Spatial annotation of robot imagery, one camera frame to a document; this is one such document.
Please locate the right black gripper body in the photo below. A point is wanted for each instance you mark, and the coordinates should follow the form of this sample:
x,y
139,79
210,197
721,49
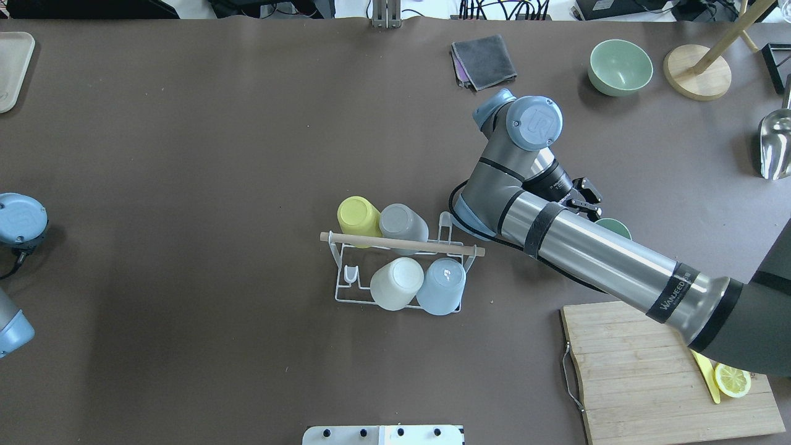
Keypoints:
x,y
552,180

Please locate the mint green cup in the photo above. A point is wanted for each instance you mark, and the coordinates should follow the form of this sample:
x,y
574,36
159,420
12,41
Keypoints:
x,y
615,226

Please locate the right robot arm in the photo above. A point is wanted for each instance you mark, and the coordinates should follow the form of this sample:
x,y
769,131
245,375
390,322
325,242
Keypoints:
x,y
519,196

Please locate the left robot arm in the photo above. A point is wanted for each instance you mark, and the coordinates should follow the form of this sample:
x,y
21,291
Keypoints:
x,y
24,223

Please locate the light blue cup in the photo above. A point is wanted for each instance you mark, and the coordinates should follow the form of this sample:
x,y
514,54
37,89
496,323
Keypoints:
x,y
443,286

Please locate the grey cup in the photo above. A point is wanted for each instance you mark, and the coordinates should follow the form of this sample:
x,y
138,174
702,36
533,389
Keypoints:
x,y
398,221

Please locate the white cup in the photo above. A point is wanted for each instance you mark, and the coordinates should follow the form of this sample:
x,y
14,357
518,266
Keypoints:
x,y
395,285

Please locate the yellow cup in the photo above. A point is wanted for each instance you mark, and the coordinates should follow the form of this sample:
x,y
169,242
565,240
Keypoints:
x,y
357,216

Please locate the green bowl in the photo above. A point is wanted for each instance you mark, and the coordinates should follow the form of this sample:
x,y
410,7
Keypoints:
x,y
619,68

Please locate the grey folded cloth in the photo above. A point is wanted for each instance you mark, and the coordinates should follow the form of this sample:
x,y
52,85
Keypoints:
x,y
486,61

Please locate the wooden mug tree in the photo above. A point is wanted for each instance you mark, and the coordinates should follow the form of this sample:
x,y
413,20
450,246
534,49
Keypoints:
x,y
701,73

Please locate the purple cloth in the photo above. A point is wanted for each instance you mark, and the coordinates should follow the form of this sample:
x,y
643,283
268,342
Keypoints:
x,y
460,73

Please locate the bamboo cutting board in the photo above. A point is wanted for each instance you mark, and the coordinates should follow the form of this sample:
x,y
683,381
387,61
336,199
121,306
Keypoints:
x,y
639,383

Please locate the metal scoop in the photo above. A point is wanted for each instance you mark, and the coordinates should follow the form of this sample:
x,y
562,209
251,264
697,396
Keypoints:
x,y
774,140

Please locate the yellow plastic knife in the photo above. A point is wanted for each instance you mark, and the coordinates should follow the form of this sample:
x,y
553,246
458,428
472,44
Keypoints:
x,y
708,374

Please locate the wine glass rack tray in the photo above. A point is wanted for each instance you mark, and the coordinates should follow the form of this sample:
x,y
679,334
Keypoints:
x,y
775,55

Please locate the lemon slice upper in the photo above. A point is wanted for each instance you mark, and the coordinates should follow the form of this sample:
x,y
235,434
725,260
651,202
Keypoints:
x,y
733,382

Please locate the beige tray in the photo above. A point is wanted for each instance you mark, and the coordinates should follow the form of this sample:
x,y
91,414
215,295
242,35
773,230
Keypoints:
x,y
16,53

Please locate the white wire cup holder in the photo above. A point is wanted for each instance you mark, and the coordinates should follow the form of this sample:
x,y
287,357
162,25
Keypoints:
x,y
357,258

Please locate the aluminium frame post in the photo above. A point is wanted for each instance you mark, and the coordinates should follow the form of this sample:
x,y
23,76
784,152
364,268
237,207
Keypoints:
x,y
386,14

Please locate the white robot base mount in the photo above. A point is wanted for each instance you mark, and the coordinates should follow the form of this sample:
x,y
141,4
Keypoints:
x,y
385,434

